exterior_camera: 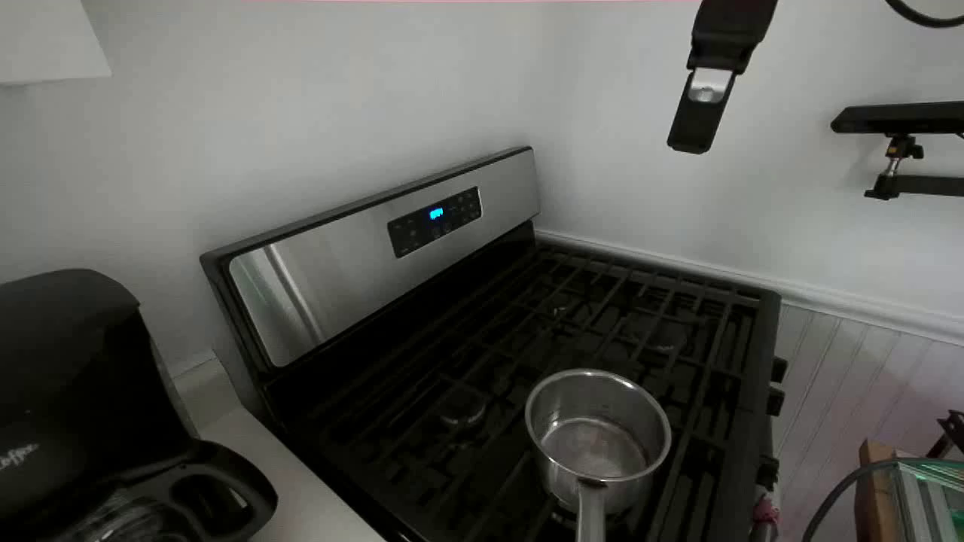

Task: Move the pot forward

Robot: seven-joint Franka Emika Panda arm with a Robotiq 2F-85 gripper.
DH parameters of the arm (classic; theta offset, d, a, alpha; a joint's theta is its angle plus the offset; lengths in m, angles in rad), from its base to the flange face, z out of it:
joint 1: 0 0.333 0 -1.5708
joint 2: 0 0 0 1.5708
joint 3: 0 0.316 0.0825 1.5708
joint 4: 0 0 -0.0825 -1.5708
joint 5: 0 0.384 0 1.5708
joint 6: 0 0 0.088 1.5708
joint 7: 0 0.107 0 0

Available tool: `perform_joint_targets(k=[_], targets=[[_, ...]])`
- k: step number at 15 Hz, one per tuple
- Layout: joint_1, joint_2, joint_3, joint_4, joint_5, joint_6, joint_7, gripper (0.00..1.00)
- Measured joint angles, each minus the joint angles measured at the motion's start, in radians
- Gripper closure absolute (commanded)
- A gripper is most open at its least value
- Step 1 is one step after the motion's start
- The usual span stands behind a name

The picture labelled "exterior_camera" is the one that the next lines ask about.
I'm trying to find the stainless steel saucepan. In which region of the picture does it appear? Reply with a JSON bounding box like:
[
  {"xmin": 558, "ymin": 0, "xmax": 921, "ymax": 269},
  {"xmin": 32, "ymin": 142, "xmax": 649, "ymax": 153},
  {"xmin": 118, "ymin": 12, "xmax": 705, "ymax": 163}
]
[{"xmin": 525, "ymin": 368, "xmax": 672, "ymax": 542}]

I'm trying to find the black coffee maker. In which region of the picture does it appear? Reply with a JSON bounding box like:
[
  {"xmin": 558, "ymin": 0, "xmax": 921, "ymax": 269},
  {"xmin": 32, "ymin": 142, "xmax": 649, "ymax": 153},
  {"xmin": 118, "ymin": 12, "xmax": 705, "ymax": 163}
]
[{"xmin": 0, "ymin": 269, "xmax": 276, "ymax": 542}]

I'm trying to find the black cable loop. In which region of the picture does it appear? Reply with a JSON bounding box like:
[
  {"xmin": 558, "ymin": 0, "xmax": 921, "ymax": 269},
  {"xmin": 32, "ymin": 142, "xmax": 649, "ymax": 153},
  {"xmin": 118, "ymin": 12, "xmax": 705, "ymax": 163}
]
[{"xmin": 882, "ymin": 0, "xmax": 964, "ymax": 30}]

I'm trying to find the glass and wood box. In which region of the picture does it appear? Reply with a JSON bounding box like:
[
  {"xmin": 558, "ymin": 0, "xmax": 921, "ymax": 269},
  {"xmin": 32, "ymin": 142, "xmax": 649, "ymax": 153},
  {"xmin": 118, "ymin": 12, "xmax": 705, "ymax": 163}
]
[{"xmin": 856, "ymin": 411, "xmax": 964, "ymax": 542}]

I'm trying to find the black and steel gas stove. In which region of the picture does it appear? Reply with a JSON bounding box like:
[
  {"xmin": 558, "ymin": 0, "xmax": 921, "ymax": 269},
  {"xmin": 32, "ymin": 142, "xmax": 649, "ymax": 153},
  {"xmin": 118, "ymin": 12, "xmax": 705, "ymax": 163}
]
[{"xmin": 202, "ymin": 149, "xmax": 786, "ymax": 542}]

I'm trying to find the black hanging device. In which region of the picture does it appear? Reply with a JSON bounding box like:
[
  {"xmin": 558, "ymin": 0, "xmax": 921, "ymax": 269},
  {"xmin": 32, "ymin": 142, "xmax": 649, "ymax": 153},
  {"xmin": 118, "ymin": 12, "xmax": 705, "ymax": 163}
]
[{"xmin": 670, "ymin": 0, "xmax": 778, "ymax": 153}]

